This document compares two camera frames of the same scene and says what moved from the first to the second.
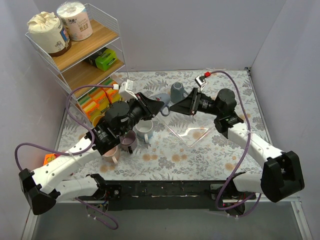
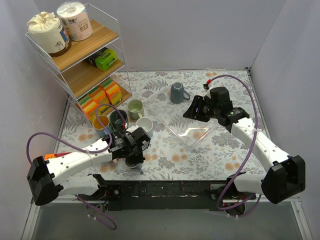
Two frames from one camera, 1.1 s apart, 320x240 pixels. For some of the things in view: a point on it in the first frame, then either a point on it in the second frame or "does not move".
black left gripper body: [144, 106] -> [136, 155]
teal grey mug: [177, 91] does not move
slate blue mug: [166, 99] -> [133, 161]
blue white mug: [144, 129] does not move
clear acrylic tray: [188, 129] does not move
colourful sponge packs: [95, 102] does not move
